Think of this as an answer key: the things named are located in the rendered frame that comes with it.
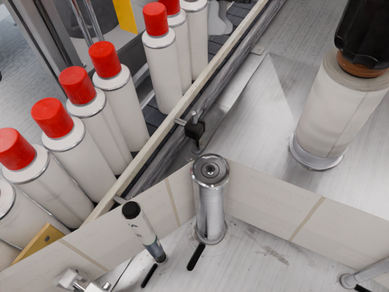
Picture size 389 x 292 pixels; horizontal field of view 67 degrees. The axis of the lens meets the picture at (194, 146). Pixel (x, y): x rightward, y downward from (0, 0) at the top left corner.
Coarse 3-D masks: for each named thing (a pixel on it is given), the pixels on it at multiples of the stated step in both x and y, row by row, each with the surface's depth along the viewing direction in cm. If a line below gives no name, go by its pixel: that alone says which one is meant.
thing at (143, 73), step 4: (144, 68) 52; (148, 68) 52; (140, 72) 51; (144, 72) 51; (148, 72) 53; (136, 76) 51; (140, 76) 51; (144, 76) 52; (136, 80) 50; (140, 80) 51; (136, 84) 51; (56, 160) 42; (32, 200) 40
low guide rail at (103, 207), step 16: (240, 32) 65; (224, 48) 61; (208, 64) 59; (192, 96) 55; (176, 112) 52; (160, 128) 50; (144, 160) 48; (128, 176) 46; (112, 192) 44; (96, 208) 43
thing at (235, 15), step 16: (256, 0) 76; (240, 16) 73; (256, 16) 72; (208, 48) 67; (208, 80) 61; (144, 112) 57; (176, 128) 56; (160, 144) 53; (128, 192) 49; (112, 208) 46
